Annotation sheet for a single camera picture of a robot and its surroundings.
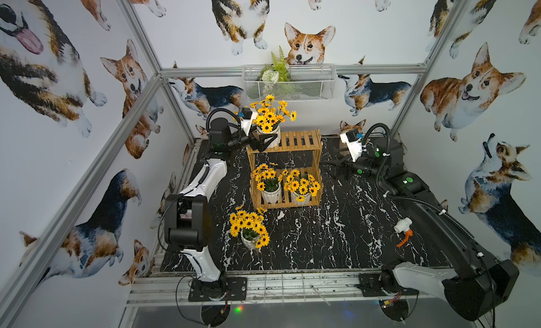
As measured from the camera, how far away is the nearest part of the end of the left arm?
729 mm

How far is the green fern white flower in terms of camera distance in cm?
81

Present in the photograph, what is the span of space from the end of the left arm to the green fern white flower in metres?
0.24
